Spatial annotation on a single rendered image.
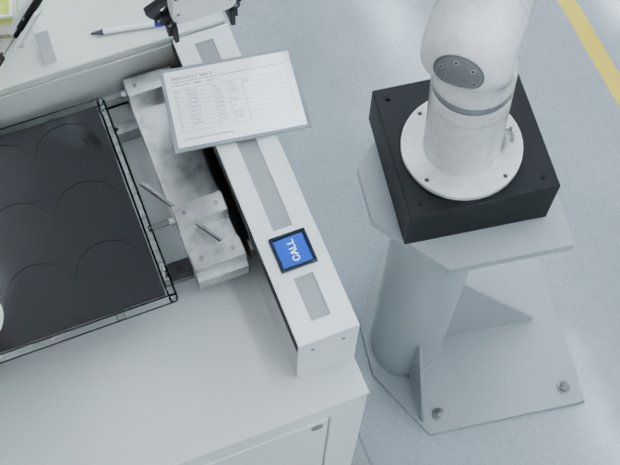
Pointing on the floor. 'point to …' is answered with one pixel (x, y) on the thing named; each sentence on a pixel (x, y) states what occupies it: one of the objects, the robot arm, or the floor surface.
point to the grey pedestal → (466, 318)
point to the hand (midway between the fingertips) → (202, 23)
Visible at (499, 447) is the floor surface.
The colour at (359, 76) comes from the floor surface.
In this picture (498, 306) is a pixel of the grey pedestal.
